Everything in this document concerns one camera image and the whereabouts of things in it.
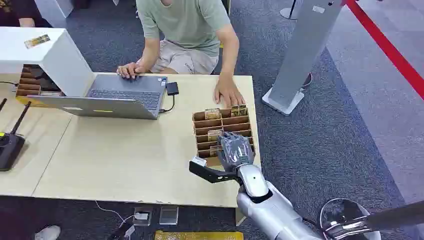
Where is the white floor cable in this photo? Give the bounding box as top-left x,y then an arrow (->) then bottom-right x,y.
95,200 -> 137,227

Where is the round stanchion base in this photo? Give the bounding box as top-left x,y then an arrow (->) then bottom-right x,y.
279,0 -> 299,20

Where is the person's left hand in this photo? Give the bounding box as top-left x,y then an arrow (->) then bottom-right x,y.
213,77 -> 246,109

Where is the person's hand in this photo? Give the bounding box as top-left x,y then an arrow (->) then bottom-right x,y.
213,77 -> 246,109
116,62 -> 147,80

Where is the grey laptop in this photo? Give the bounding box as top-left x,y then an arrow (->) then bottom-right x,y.
27,73 -> 168,121

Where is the grey pillar stand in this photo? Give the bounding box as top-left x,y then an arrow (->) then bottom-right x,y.
261,0 -> 345,116

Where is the printed card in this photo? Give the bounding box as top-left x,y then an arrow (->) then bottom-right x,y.
230,104 -> 249,117
23,34 -> 51,50
207,129 -> 224,142
204,108 -> 222,121

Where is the black adapter box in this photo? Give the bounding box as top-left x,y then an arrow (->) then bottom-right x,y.
165,82 -> 180,97

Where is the white furniture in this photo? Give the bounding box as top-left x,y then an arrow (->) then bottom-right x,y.
34,0 -> 74,28

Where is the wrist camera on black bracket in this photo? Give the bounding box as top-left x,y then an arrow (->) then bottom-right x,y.
188,156 -> 244,185

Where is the yellow board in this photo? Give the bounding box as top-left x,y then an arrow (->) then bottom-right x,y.
153,230 -> 244,240

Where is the black power brick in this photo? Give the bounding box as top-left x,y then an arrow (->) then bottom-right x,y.
105,222 -> 136,240

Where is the wooden card box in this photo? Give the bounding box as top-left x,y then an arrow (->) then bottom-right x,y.
192,105 -> 257,168
15,64 -> 65,108

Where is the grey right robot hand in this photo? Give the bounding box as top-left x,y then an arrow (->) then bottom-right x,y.
216,131 -> 256,172

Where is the red barrier band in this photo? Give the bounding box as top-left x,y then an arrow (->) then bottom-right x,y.
344,0 -> 424,100

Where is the person's right hand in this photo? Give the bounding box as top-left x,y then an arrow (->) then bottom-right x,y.
116,62 -> 147,80

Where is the grey floor socket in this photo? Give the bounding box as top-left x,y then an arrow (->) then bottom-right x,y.
133,206 -> 154,227
158,205 -> 180,226

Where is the black router with antennas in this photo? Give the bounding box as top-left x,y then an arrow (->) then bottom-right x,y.
0,98 -> 32,172

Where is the person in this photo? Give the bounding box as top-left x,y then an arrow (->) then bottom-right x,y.
0,0 -> 46,28
116,0 -> 246,109

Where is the white shoe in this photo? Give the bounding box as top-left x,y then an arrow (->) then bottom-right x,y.
34,225 -> 62,240

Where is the black adapter cable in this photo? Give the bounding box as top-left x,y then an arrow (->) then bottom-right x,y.
158,95 -> 176,114

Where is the white box stand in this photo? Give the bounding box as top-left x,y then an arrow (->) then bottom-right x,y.
0,27 -> 96,98

